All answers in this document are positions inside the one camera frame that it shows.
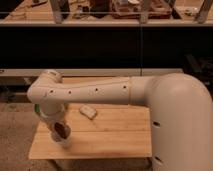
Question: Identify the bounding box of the green bowl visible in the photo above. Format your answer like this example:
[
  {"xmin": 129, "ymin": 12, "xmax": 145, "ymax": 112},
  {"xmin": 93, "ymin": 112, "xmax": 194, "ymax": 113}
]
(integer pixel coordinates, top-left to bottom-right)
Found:
[{"xmin": 34, "ymin": 104, "xmax": 40, "ymax": 117}]

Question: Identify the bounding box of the background shelf with clutter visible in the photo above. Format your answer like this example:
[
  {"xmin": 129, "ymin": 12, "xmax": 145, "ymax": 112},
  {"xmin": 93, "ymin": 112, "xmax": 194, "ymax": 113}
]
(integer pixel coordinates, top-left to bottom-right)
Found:
[{"xmin": 0, "ymin": 0, "xmax": 213, "ymax": 27}]

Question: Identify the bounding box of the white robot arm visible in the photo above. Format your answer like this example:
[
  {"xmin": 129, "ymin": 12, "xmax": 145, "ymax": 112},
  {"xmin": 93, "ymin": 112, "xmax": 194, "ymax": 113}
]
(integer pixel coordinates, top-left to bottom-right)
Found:
[{"xmin": 27, "ymin": 69, "xmax": 213, "ymax": 171}]

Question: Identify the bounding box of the wooden table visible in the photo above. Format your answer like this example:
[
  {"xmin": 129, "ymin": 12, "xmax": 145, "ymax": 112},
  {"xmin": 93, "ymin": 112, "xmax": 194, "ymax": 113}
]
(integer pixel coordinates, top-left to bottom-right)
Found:
[{"xmin": 27, "ymin": 77, "xmax": 153, "ymax": 161}]

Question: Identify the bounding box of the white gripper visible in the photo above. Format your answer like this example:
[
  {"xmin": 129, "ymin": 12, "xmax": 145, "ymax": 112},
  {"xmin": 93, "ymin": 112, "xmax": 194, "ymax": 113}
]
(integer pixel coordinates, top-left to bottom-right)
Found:
[{"xmin": 42, "ymin": 111, "xmax": 68, "ymax": 139}]

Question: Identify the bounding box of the white sponge block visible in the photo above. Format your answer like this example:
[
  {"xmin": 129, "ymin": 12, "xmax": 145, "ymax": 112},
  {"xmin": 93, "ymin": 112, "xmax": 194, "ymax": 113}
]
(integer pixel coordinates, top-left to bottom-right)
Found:
[{"xmin": 79, "ymin": 105, "xmax": 97, "ymax": 120}]

